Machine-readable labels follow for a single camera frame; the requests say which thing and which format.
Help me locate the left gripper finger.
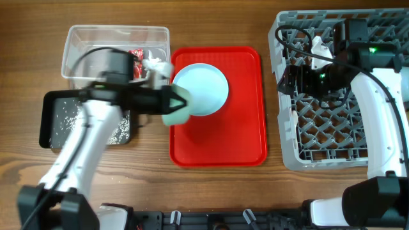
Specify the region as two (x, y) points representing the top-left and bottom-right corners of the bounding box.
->
(169, 85), (187, 104)
(168, 104), (187, 114)

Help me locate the green bowl with rice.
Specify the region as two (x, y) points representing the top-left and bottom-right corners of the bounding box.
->
(162, 84), (192, 126)

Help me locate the white napkin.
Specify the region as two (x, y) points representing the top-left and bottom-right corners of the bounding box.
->
(143, 59), (174, 89)

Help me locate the light blue plate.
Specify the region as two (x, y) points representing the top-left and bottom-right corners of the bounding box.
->
(173, 63), (229, 116)

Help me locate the red snack wrapper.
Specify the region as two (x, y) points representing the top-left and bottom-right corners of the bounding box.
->
(129, 49), (144, 80)

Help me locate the white plastic fork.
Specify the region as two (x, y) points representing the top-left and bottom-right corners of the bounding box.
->
(291, 110), (298, 130)

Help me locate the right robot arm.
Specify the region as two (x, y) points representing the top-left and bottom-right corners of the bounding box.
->
(277, 19), (408, 229)

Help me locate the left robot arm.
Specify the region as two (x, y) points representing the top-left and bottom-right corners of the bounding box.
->
(17, 47), (188, 229)

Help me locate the grey dishwasher rack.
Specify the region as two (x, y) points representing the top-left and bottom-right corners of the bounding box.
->
(268, 8), (408, 171)

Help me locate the red serving tray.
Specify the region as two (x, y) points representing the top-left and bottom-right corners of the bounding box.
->
(169, 47), (268, 167)

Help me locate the spilled rice pile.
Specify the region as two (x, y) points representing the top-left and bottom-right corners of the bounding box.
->
(49, 98), (130, 148)

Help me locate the black plastic tray bin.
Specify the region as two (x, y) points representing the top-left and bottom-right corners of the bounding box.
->
(39, 89), (133, 149)

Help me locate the clear plastic bin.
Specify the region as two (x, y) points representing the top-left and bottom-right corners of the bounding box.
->
(61, 25), (170, 89)

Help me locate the right black cable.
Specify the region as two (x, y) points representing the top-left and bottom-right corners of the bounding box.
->
(274, 24), (409, 180)

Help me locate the black cable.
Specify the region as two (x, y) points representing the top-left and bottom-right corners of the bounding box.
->
(20, 47), (141, 230)
(274, 24), (409, 180)

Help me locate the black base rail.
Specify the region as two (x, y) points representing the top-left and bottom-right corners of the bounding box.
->
(127, 210), (315, 230)

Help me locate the left black cable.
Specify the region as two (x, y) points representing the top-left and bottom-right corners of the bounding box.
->
(20, 47), (141, 230)

